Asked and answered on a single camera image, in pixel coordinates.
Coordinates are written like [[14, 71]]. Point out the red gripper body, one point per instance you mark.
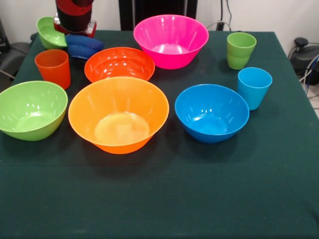
[[88, 34]]

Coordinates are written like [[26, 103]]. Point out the small dark blue bowl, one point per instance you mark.
[[84, 47]]

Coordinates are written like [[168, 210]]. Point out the small green bowl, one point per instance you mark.
[[49, 37]]

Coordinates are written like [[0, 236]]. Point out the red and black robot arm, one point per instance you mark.
[[74, 17]]

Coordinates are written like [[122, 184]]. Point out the red-orange bowl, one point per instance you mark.
[[119, 64]]

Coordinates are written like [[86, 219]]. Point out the red-orange cup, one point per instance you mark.
[[54, 74]]

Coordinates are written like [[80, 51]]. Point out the large pink bowl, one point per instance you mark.
[[172, 37]]

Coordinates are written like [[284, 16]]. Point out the large orange bowl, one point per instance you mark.
[[119, 114]]

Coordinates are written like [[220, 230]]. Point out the large green bowl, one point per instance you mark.
[[30, 112]]

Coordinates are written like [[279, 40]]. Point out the black power plug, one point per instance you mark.
[[220, 25]]

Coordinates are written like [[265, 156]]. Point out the light blue bowl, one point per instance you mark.
[[211, 114]]

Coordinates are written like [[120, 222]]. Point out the green cup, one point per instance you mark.
[[240, 57]]

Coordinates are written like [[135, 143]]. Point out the light blue cup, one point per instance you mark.
[[253, 94]]

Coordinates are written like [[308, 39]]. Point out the dark green tablecloth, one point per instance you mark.
[[159, 194]]

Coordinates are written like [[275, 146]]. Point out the black stand base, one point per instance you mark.
[[304, 54]]

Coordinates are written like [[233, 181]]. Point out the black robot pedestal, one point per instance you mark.
[[127, 15]]

